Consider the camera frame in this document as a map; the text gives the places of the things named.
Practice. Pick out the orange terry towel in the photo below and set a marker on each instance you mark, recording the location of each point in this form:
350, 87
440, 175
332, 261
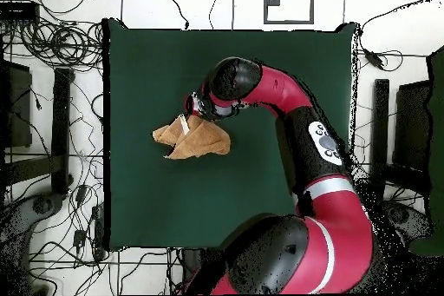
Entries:
204, 143

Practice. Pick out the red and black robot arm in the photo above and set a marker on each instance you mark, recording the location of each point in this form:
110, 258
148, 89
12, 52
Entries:
288, 89

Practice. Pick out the flat black device box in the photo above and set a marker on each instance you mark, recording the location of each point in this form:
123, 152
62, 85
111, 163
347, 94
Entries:
19, 11

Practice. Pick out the dark green table cloth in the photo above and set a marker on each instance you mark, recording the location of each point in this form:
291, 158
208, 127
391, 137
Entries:
156, 205

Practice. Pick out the black stand bar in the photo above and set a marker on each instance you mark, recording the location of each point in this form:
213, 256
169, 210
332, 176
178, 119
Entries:
61, 129
381, 119

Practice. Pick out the small black power adapter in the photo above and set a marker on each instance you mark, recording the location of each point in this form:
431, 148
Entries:
81, 193
79, 237

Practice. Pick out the large black box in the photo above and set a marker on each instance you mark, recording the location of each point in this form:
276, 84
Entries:
412, 119
17, 108

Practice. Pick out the grey floor frame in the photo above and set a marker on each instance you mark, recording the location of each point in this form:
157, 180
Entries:
288, 22

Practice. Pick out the pedestal leg with round foot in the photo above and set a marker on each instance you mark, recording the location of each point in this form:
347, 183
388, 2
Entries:
41, 205
399, 216

